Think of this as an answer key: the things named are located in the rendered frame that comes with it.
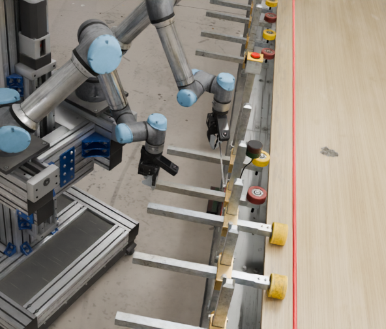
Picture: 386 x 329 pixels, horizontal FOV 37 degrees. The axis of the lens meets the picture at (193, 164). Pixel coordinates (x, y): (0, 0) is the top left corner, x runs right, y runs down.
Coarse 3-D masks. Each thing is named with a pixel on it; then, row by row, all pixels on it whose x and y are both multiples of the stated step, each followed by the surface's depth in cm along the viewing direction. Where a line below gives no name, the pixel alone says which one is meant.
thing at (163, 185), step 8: (160, 184) 239; (168, 184) 239; (176, 184) 240; (176, 192) 240; (184, 192) 239; (192, 192) 239; (200, 192) 238; (208, 192) 239; (216, 192) 240; (216, 200) 240; (240, 200) 238; (256, 208) 239
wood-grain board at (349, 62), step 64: (320, 0) 404; (384, 0) 421; (320, 64) 331; (384, 64) 341; (320, 128) 280; (384, 128) 287; (320, 192) 242; (384, 192) 248; (320, 256) 214; (384, 256) 218; (320, 320) 191; (384, 320) 195
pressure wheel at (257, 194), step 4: (252, 188) 237; (256, 188) 238; (260, 188) 238; (248, 192) 235; (252, 192) 236; (256, 192) 235; (260, 192) 237; (264, 192) 236; (248, 196) 235; (252, 196) 233; (256, 196) 234; (260, 196) 234; (264, 196) 234; (248, 200) 236; (252, 200) 234; (256, 200) 234; (260, 200) 234; (264, 200) 235; (256, 204) 235; (252, 208) 241; (252, 212) 242
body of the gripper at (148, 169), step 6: (144, 150) 228; (144, 156) 230; (150, 156) 228; (156, 156) 228; (144, 162) 232; (150, 162) 232; (138, 168) 232; (144, 168) 232; (150, 168) 231; (156, 168) 231; (144, 174) 234; (150, 174) 234; (156, 174) 233
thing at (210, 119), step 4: (212, 108) 245; (212, 112) 252; (216, 112) 243; (220, 112) 242; (224, 112) 243; (208, 116) 251; (212, 116) 250; (208, 120) 251; (212, 120) 248; (208, 124) 253; (212, 124) 247; (212, 128) 247; (216, 128) 248; (212, 132) 248; (216, 132) 249
